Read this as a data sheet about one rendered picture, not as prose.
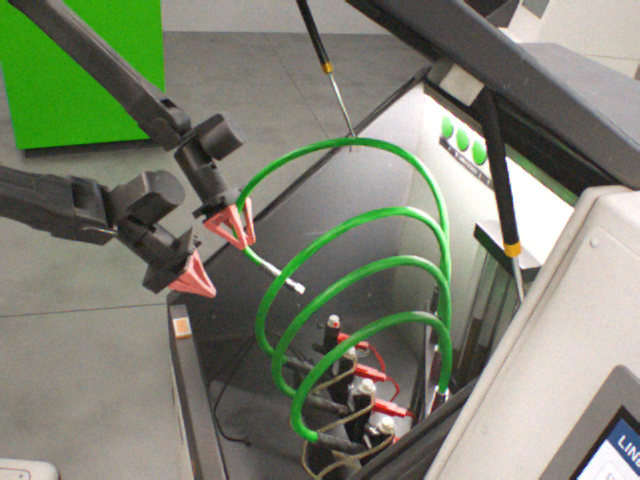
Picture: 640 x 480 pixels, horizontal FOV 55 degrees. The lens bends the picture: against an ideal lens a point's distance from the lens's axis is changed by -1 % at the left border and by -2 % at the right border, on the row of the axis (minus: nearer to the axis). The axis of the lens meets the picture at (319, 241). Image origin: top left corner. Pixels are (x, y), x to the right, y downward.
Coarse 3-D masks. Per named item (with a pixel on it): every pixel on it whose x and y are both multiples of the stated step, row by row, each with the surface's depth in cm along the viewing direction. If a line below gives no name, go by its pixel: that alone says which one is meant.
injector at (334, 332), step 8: (328, 320) 111; (328, 328) 109; (336, 328) 109; (328, 336) 110; (336, 336) 110; (328, 344) 111; (336, 344) 111; (320, 352) 112; (328, 368) 115; (328, 392) 118
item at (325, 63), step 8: (296, 0) 110; (304, 0) 110; (304, 8) 111; (304, 16) 111; (312, 16) 112; (312, 24) 112; (312, 32) 113; (312, 40) 114; (320, 40) 115; (320, 48) 115; (320, 56) 116; (328, 64) 117; (328, 72) 118; (336, 88) 121; (336, 96) 121; (344, 112) 123; (352, 128) 126; (352, 136) 127
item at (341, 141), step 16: (320, 144) 100; (336, 144) 100; (352, 144) 100; (368, 144) 99; (384, 144) 99; (288, 160) 102; (416, 160) 100; (256, 176) 104; (432, 176) 102; (432, 192) 103; (240, 208) 108; (448, 240) 108; (256, 256) 113
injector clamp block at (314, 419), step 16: (336, 368) 118; (320, 384) 114; (352, 384) 115; (336, 400) 117; (352, 400) 112; (304, 416) 116; (320, 416) 108; (336, 416) 108; (336, 432) 105; (352, 432) 110; (320, 448) 108; (368, 448) 103; (320, 464) 109
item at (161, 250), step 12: (156, 228) 91; (192, 228) 95; (144, 240) 90; (156, 240) 90; (168, 240) 92; (180, 240) 95; (192, 240) 92; (144, 252) 91; (156, 252) 91; (168, 252) 92; (180, 252) 91; (192, 252) 91; (156, 264) 92; (168, 264) 91; (156, 276) 92
